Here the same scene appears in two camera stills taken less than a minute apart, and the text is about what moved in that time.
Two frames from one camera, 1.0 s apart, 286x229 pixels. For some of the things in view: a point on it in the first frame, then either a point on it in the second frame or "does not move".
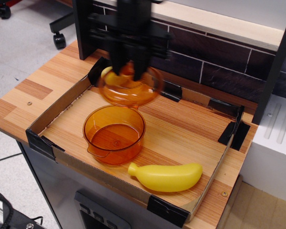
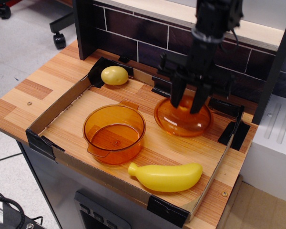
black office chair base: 59,39 does not move
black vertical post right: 269,88 does not move
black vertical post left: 83,9 does not move
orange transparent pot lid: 123,89 -> 179,121
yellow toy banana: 165,177 does not move
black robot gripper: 131,29 -> 199,66
